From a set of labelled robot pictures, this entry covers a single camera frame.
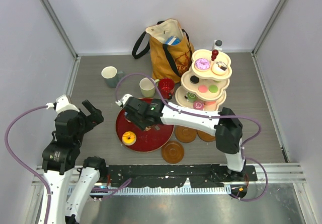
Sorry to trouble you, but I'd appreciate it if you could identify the yellow frosted donut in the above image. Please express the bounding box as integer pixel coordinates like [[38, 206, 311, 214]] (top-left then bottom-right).
[[121, 131, 137, 146]]

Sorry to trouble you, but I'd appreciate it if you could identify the red ceramic mug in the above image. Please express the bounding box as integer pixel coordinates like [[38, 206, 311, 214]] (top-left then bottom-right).
[[158, 78, 175, 100]]

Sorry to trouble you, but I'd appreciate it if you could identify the green swirl roll cake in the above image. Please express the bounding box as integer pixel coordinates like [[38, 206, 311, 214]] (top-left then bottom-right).
[[186, 93, 198, 103]]

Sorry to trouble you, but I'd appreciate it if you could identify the pink swirl roll cake front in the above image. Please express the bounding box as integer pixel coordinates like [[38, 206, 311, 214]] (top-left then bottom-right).
[[193, 101, 205, 111]]

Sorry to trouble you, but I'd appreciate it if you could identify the black sandwich cookie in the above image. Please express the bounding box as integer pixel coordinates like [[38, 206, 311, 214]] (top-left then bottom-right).
[[190, 76, 199, 84]]

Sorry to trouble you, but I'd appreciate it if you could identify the pink sandwich cookie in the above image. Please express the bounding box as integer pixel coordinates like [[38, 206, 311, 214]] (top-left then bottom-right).
[[198, 85, 208, 94]]

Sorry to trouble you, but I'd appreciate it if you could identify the green macaron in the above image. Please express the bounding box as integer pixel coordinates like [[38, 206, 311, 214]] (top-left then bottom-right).
[[208, 85, 218, 94]]

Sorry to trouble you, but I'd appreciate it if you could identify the purple sprinkled donut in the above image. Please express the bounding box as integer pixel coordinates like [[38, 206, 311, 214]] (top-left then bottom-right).
[[194, 58, 211, 72]]

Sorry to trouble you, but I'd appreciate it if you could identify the chocolate white frosted donut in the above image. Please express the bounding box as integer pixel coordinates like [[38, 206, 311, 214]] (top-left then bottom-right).
[[211, 61, 227, 76]]

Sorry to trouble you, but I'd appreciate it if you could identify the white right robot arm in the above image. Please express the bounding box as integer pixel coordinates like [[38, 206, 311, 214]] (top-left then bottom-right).
[[116, 94, 246, 180]]

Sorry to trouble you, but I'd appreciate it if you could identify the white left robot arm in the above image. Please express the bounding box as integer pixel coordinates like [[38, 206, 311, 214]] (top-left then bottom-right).
[[38, 95, 108, 223]]

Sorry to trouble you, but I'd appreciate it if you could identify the round red lacquer tray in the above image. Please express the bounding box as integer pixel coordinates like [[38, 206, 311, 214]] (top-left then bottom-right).
[[116, 98, 174, 153]]

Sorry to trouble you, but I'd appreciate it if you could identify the light green ceramic mug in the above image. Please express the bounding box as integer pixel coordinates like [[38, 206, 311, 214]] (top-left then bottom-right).
[[139, 78, 159, 98]]

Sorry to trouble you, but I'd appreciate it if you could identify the grey-green ceramic mug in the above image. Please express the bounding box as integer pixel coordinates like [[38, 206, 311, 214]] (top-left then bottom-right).
[[101, 66, 125, 88]]

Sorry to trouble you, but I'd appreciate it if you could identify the brown wooden saucer left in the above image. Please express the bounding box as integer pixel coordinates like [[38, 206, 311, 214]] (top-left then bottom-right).
[[175, 126, 197, 143]]

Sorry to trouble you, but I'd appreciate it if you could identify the brown wooden saucer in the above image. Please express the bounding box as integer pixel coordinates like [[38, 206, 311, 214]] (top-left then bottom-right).
[[162, 141, 185, 164], [197, 130, 216, 142], [175, 126, 197, 143]]

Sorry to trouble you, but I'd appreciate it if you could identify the brown wooden saucer front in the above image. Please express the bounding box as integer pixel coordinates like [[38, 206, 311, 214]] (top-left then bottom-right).
[[162, 141, 185, 164]]

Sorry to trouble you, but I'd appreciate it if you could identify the brown wooden saucer right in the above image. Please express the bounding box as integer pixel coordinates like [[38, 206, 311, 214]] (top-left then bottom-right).
[[197, 130, 216, 142]]

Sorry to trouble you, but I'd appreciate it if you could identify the three-tier cream cake stand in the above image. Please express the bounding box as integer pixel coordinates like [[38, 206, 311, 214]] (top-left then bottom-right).
[[175, 49, 232, 112]]

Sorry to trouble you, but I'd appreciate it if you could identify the yellow canvas tote bag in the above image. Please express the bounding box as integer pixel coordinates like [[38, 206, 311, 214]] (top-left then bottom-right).
[[131, 19, 195, 83]]

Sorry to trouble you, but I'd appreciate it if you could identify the blue white box in bag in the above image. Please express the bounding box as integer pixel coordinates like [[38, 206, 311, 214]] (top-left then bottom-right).
[[165, 36, 181, 45]]

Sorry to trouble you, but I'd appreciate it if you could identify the white bottle grey cap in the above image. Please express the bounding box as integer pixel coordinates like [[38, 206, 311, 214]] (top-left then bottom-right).
[[213, 40, 222, 51]]

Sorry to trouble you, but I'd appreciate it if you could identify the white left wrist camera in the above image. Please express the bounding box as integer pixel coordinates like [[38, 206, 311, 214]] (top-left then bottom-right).
[[55, 95, 79, 114]]

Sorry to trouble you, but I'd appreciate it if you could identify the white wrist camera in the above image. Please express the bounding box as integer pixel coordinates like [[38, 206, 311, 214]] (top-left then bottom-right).
[[55, 95, 79, 114], [116, 94, 133, 108]]

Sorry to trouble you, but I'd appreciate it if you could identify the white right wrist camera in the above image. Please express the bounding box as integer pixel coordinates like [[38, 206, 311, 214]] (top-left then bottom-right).
[[116, 94, 133, 108]]

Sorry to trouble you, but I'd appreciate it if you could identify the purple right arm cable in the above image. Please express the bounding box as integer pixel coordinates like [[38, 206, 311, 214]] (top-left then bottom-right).
[[115, 72, 269, 202]]

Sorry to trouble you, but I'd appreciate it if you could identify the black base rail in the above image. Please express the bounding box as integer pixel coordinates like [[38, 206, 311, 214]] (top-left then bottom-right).
[[108, 164, 258, 188]]

